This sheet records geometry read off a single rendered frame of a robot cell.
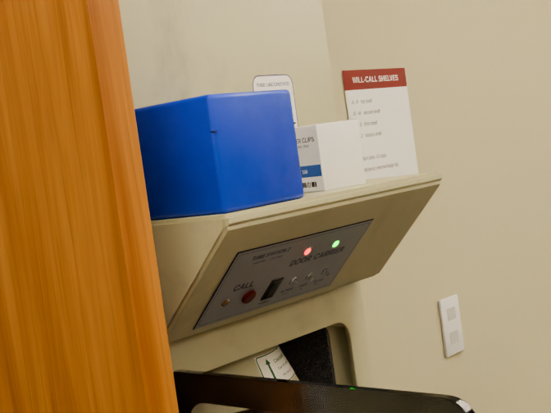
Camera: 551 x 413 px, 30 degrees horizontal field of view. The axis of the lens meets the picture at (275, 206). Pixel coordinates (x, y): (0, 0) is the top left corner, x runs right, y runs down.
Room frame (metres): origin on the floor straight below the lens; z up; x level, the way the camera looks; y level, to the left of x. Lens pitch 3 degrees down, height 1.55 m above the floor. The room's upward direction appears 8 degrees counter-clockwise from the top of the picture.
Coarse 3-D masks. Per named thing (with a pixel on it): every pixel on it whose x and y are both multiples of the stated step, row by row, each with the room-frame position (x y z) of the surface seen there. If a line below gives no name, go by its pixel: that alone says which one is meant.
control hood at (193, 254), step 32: (320, 192) 0.91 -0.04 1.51; (352, 192) 0.88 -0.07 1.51; (384, 192) 0.92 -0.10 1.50; (416, 192) 0.97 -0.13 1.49; (160, 224) 0.80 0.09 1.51; (192, 224) 0.77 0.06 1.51; (224, 224) 0.76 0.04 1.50; (256, 224) 0.78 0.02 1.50; (288, 224) 0.82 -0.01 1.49; (320, 224) 0.86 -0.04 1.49; (384, 224) 0.97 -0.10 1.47; (160, 256) 0.80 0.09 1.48; (192, 256) 0.78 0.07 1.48; (224, 256) 0.78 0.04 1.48; (352, 256) 0.97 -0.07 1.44; (384, 256) 1.03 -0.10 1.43; (192, 288) 0.79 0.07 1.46; (192, 320) 0.82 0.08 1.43; (224, 320) 0.86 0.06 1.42
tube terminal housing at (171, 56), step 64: (128, 0) 0.86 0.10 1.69; (192, 0) 0.92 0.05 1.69; (256, 0) 0.99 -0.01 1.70; (320, 0) 1.07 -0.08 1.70; (128, 64) 0.85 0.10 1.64; (192, 64) 0.91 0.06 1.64; (256, 64) 0.98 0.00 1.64; (320, 64) 1.06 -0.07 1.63; (256, 320) 0.94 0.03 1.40; (320, 320) 1.01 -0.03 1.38
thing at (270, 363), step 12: (276, 348) 1.01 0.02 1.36; (240, 360) 0.97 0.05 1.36; (252, 360) 0.97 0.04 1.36; (264, 360) 0.98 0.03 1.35; (276, 360) 1.00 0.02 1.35; (216, 372) 0.96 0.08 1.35; (228, 372) 0.96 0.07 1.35; (240, 372) 0.96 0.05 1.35; (252, 372) 0.97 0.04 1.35; (264, 372) 0.98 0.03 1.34; (276, 372) 0.99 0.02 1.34; (288, 372) 1.01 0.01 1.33
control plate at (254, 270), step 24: (288, 240) 0.84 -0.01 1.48; (312, 240) 0.87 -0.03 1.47; (240, 264) 0.81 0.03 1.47; (264, 264) 0.84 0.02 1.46; (288, 264) 0.87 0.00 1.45; (312, 264) 0.91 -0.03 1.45; (336, 264) 0.95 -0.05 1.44; (216, 288) 0.81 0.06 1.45; (240, 288) 0.84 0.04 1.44; (264, 288) 0.87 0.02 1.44; (288, 288) 0.91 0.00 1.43; (312, 288) 0.95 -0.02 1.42; (216, 312) 0.84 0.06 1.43; (240, 312) 0.87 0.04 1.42
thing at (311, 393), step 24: (192, 384) 0.79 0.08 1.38; (216, 384) 0.77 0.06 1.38; (240, 384) 0.75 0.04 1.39; (264, 384) 0.73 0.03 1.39; (288, 384) 0.71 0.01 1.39; (312, 384) 0.69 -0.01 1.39; (336, 384) 0.68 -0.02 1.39; (192, 408) 0.79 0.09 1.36; (216, 408) 0.77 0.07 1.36; (240, 408) 0.75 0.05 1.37; (264, 408) 0.73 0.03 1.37; (288, 408) 0.71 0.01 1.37; (312, 408) 0.69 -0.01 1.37; (336, 408) 0.68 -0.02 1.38; (360, 408) 0.66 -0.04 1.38; (384, 408) 0.65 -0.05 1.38; (408, 408) 0.63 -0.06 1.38; (432, 408) 0.62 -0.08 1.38; (456, 408) 0.60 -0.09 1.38
